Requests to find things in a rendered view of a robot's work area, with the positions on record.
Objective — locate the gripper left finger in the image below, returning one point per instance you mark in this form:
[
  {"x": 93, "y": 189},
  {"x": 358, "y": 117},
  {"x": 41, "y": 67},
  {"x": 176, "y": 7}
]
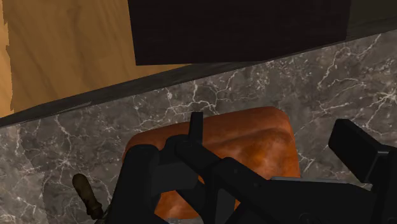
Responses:
[{"x": 138, "y": 186}]

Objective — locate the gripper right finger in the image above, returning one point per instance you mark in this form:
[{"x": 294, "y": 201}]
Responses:
[{"x": 356, "y": 149}]

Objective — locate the orange-brown rounded loaf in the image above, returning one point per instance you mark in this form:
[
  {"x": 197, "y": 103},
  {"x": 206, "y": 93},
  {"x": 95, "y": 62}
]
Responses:
[{"x": 257, "y": 139}]

